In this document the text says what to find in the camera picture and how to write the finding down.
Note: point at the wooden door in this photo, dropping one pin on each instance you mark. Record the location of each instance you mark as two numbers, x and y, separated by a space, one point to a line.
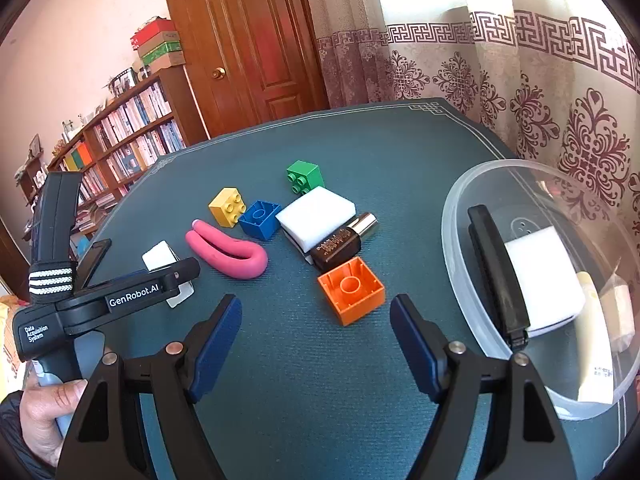
260 35

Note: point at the blue toy brick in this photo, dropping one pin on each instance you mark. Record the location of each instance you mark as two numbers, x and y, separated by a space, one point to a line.
260 222

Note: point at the small white sponge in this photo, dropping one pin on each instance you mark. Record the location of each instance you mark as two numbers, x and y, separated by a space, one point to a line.
159 256

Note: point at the wooden bookshelf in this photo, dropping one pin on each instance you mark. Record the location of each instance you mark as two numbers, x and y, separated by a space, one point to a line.
190 105

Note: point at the bagged bandage roll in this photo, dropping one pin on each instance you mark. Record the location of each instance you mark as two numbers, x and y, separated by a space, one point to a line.
617 310

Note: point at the picture frame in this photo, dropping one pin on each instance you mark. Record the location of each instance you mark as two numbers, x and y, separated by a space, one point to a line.
122 82

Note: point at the teal covered desktop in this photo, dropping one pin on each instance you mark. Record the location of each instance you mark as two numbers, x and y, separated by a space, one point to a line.
300 385

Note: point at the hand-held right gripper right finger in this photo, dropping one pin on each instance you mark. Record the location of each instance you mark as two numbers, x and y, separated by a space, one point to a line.
415 345

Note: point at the white black-striped box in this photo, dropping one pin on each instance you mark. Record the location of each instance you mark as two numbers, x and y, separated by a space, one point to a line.
542 280

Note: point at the person's left hand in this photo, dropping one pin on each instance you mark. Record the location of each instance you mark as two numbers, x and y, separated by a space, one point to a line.
47 420

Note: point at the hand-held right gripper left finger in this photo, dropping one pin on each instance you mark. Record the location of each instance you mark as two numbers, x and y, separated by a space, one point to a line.
220 340

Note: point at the yellow toy brick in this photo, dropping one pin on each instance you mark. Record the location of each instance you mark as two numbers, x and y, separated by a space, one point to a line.
225 210

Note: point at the white squeeze tube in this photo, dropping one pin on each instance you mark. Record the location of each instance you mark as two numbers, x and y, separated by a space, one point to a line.
597 360

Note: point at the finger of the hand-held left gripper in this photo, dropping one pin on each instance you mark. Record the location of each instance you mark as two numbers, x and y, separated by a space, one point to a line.
175 276

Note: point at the large white sponge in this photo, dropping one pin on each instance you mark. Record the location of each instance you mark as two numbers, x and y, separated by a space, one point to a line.
315 215

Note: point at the patterned curtain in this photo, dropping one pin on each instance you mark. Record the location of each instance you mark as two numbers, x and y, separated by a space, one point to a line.
550 110

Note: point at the pink foam tube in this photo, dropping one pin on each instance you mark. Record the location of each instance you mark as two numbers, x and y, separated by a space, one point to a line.
235 260

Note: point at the black and white sponge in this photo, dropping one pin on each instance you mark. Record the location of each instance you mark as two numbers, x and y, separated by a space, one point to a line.
296 242

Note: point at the long black case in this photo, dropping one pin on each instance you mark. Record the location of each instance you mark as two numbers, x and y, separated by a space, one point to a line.
500 280

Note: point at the clear plastic container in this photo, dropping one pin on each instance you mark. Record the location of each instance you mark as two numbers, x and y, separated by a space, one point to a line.
460 240

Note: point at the green box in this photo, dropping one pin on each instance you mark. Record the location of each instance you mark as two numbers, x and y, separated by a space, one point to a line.
160 51

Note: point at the rows of books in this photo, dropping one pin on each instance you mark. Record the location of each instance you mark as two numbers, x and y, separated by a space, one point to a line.
135 115

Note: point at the red box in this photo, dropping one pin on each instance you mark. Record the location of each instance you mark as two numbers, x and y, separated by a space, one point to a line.
152 32

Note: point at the brown glass bottle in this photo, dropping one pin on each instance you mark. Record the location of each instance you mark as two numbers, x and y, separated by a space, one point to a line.
335 250

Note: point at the green toy brick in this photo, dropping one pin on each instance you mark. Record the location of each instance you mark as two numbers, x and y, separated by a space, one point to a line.
305 172

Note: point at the orange toy brick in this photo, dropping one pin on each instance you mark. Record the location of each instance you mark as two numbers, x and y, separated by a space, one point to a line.
357 305

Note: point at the brass door knob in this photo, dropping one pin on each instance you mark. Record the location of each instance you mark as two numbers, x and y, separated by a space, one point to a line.
218 73

